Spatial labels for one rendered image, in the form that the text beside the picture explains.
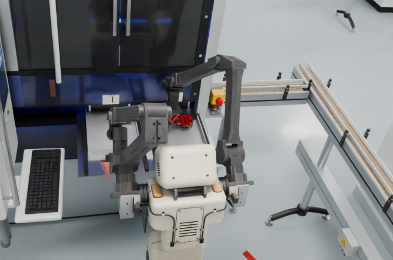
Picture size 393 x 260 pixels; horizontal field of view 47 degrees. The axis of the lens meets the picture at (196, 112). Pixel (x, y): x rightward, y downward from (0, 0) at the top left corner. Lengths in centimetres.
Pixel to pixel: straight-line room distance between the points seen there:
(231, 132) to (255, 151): 196
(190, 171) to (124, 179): 25
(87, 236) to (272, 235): 123
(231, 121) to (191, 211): 39
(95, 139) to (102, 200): 68
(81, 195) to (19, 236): 49
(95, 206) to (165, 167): 145
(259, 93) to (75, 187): 124
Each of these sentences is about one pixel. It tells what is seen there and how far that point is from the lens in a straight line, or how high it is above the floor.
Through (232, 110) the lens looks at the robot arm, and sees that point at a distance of 181.
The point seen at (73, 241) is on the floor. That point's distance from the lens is 306.
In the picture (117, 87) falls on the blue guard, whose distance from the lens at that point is 236.
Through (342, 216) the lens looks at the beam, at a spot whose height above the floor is 54.
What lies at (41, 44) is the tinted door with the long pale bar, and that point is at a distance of 223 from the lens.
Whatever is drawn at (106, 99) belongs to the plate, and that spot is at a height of 103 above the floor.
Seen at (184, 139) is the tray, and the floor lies 88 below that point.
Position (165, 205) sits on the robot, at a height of 123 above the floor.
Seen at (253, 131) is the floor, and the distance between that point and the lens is 394.
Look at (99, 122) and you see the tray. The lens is 248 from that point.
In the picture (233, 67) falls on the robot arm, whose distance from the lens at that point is 181.
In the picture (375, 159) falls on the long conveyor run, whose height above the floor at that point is 93.
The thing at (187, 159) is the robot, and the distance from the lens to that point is 161.
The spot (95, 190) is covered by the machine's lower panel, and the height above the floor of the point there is 32.
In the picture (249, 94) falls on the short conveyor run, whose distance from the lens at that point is 273.
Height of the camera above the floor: 249
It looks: 38 degrees down
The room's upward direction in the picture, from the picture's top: 9 degrees clockwise
